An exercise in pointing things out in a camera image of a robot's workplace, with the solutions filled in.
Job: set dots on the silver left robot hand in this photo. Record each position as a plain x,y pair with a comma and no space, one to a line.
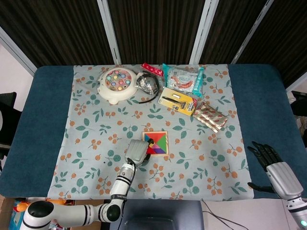
136,151

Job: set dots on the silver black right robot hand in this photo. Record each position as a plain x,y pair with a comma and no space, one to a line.
284,177

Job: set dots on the red triangle block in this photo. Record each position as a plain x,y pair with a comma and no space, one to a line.
151,150

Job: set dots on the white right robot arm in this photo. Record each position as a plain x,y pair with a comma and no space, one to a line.
297,210

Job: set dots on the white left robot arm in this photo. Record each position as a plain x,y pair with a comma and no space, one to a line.
122,179

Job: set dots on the blue small tangram triangle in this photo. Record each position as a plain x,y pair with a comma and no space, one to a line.
146,138

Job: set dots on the yellow tangram square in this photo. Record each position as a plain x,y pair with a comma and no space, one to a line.
152,143

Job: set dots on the pink tangram triangle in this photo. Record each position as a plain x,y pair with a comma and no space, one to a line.
156,146

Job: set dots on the purple tangram parallelogram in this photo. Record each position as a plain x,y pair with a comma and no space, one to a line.
159,151

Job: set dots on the orange large tangram triangle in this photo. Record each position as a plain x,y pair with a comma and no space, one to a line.
154,135

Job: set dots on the green large tangram triangle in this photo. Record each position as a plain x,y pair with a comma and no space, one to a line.
161,145

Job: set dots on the colourful wooden tangram puzzle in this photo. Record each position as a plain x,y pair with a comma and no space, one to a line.
167,143

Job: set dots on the floral leaf and fruit tablecloth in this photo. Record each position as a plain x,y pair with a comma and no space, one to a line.
168,182

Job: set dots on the cream fishing game toy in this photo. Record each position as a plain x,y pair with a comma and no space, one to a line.
115,93

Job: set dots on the razor on yellow blister card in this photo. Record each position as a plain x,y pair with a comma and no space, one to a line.
177,100

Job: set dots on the dark grey robot torso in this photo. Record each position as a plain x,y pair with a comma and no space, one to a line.
163,210

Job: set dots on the black equipment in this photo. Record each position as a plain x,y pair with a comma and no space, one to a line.
299,103

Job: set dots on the gold foil packet red print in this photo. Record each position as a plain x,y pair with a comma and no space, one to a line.
211,117

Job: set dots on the red sachet packet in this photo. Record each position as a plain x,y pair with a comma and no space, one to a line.
153,70

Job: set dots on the teal and white snack pack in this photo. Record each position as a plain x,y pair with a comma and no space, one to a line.
182,79

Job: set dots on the blue felt table cover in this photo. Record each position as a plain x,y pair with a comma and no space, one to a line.
43,119

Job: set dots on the dark slatted partition panel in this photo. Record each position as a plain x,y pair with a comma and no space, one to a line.
287,36
156,31
227,31
60,31

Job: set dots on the black office chair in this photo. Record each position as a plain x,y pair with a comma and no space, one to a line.
7,124

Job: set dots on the brown cardboard box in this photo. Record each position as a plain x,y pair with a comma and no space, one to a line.
4,210

